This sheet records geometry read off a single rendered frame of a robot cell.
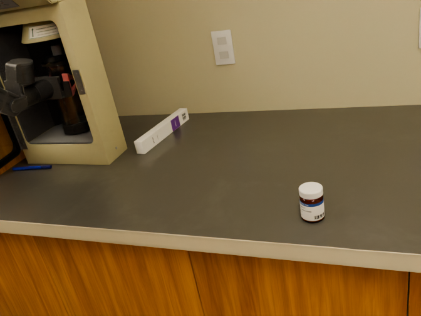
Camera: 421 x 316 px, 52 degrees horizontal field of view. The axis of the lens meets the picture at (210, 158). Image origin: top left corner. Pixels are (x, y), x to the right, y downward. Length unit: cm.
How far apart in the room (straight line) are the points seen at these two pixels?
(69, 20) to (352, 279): 92
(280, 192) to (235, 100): 61
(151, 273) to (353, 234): 49
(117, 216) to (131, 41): 78
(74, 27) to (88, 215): 50
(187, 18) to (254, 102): 37
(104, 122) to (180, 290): 54
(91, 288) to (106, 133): 44
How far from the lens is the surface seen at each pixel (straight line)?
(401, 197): 98
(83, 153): 136
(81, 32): 126
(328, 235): 86
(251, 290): 100
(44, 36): 130
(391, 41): 141
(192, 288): 106
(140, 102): 170
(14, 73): 123
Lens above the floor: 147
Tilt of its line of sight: 26 degrees down
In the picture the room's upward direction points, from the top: 11 degrees counter-clockwise
